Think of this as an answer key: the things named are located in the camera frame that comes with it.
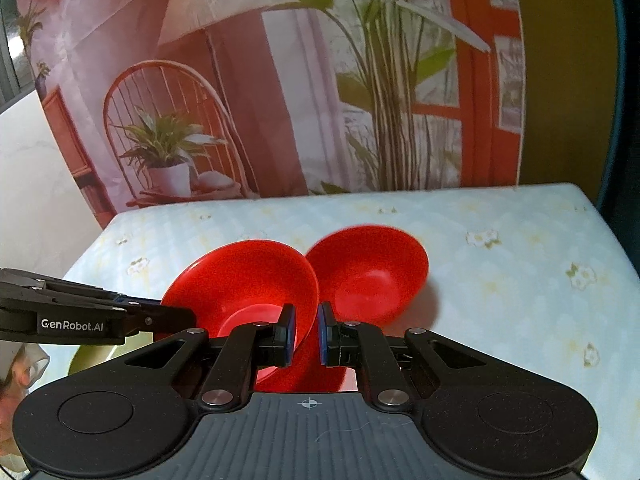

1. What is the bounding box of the floral tablecloth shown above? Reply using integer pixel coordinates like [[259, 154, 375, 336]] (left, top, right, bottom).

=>
[[0, 182, 640, 480]]

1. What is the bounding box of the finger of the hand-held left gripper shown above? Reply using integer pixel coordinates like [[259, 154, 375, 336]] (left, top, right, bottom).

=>
[[0, 268, 197, 337]]

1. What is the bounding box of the person's left hand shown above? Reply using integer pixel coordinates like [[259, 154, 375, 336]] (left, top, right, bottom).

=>
[[0, 345, 52, 471]]

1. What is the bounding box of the window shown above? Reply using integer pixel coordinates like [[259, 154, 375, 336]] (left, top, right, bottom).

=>
[[0, 0, 41, 111]]

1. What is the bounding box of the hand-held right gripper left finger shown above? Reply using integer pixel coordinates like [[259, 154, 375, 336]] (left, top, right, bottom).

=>
[[119, 302, 297, 407]]

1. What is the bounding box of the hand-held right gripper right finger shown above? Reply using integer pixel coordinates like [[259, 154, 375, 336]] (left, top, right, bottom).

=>
[[318, 301, 493, 407]]

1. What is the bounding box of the teal curtain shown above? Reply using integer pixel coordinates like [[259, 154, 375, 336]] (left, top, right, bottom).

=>
[[594, 0, 640, 281]]

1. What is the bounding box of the red bowl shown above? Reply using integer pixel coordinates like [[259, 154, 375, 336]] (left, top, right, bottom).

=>
[[305, 225, 430, 342], [161, 239, 351, 394]]

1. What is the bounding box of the printed room scene backdrop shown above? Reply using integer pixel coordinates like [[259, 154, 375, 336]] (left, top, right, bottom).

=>
[[15, 0, 526, 231]]

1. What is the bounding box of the green plate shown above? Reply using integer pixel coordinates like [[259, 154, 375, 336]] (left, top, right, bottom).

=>
[[67, 342, 151, 377]]

